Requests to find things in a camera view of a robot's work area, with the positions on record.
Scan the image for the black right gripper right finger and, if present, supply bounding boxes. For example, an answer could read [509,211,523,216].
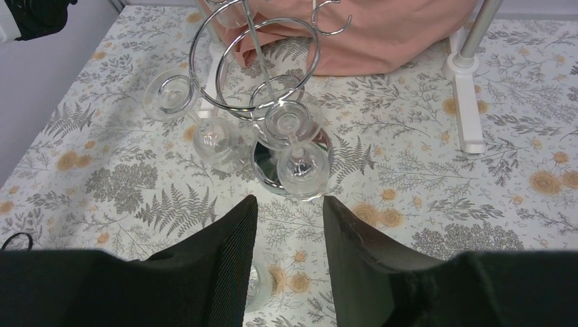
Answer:
[323,196,577,326]

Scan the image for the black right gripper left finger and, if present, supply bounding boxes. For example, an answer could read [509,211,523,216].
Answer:
[1,196,258,326]

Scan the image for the clear wine glass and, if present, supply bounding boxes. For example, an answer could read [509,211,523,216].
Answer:
[245,262,273,313]
[142,68,248,173]
[252,89,333,201]

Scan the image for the clear wine glass front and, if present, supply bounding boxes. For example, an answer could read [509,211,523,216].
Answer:
[252,89,333,201]

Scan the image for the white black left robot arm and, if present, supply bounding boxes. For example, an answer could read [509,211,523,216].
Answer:
[1,0,78,43]

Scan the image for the floral table mat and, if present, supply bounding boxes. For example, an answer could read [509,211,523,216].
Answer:
[1,6,577,326]

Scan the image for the pink shorts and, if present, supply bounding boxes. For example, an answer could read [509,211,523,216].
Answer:
[232,0,477,76]

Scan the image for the black ring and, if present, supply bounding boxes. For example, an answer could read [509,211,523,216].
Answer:
[0,232,34,252]

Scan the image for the silver white clothes rail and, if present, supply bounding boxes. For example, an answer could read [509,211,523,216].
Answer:
[201,0,503,154]

